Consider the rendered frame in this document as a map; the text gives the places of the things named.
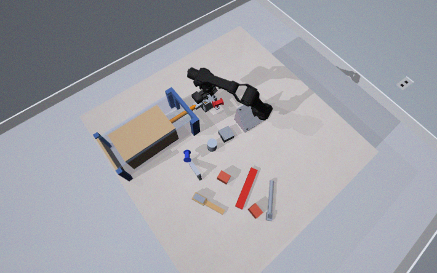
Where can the grey handle with blue knob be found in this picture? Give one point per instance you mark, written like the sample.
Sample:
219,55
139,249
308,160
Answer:
192,165

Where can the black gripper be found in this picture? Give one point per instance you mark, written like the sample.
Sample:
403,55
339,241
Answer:
202,95

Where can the red flat bar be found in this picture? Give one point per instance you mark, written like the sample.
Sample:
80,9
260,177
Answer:
246,188

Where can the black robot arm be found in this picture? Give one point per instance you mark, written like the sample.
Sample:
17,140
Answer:
203,77

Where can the grey cylinder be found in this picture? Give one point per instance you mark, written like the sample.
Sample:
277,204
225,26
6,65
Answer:
212,145

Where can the reddish-brown block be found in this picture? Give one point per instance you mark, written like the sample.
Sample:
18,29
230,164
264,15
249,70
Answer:
223,177
255,210

